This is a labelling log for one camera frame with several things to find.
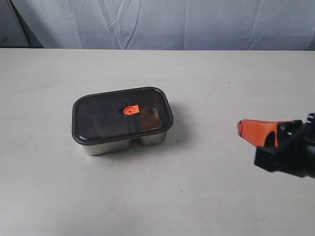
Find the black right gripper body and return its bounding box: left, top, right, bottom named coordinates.
left=254, top=113, right=315, bottom=178

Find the dark transparent lunch box lid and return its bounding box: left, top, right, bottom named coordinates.
left=72, top=86, right=174, bottom=145

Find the blue-grey backdrop cloth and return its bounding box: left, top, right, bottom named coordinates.
left=13, top=0, right=315, bottom=50

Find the stainless steel lunch box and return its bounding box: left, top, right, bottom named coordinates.
left=72, top=86, right=174, bottom=156

